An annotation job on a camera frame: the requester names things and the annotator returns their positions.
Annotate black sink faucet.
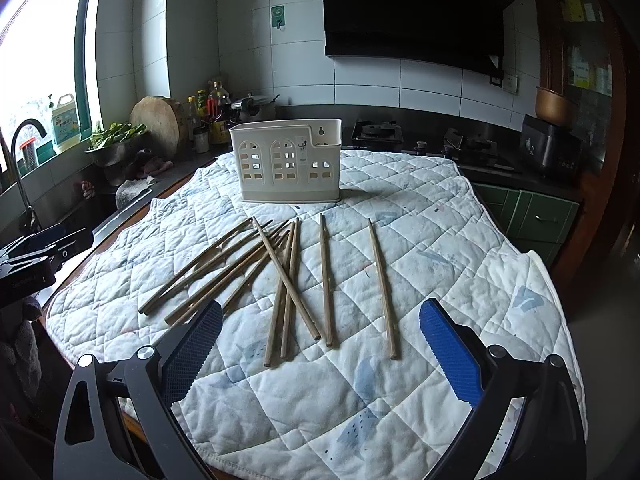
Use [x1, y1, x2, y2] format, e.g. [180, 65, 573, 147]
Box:
[8, 118, 49, 233]

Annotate grey dish rag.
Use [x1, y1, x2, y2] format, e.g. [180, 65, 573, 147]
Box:
[115, 176, 156, 210]

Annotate steel bowl of greens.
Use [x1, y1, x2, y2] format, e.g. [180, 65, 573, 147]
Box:
[86, 122, 146, 167]

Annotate white quilted cloth mat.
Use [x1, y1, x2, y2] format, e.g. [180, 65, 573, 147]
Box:
[46, 151, 585, 479]

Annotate round wooden cutting board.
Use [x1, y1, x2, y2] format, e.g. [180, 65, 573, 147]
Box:
[129, 96, 189, 160]

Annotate small white seasoning jar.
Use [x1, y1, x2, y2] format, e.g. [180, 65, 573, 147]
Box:
[193, 125, 209, 154]

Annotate green cabinet drawers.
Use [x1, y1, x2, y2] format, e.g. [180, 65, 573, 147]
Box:
[473, 183, 579, 269]

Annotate yellow cap sauce bottle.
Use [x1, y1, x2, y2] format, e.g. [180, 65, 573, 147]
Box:
[186, 96, 200, 143]

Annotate cooking oil bottle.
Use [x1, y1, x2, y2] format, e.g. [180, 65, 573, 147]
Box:
[209, 80, 231, 144]

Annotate white plastic utensil holder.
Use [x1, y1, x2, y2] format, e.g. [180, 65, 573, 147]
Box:
[230, 118, 342, 204]

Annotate silver pressure cooker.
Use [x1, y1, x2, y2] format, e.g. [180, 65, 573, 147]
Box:
[231, 93, 278, 122]

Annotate black rice cooker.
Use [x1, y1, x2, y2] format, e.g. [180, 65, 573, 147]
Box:
[520, 115, 584, 170]

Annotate black gas stove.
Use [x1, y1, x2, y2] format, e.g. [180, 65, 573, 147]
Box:
[347, 120, 515, 171]

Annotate copper pot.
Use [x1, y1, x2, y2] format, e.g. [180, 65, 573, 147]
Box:
[535, 87, 577, 126]

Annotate black range hood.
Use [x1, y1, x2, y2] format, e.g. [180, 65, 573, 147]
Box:
[323, 0, 516, 79]

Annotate green wall hook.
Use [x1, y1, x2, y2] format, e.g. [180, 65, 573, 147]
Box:
[270, 6, 285, 29]

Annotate wall power socket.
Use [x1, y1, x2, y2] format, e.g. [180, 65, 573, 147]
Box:
[502, 74, 518, 96]

